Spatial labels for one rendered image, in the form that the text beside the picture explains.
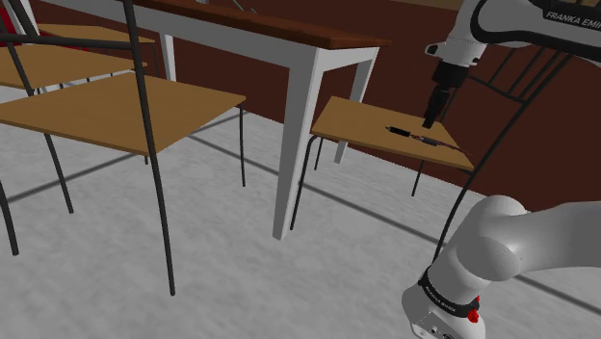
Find wooden chair with curved back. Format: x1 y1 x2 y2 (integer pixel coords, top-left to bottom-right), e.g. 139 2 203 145
289 44 577 267

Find black and red pen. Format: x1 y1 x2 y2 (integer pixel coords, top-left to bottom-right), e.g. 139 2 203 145
385 124 474 157

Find wooden chair with black frame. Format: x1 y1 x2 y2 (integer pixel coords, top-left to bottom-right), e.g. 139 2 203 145
0 43 148 95
0 0 248 298
36 22 162 79

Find white table with brown top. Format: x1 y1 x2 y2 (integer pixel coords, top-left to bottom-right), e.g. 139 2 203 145
40 0 394 242

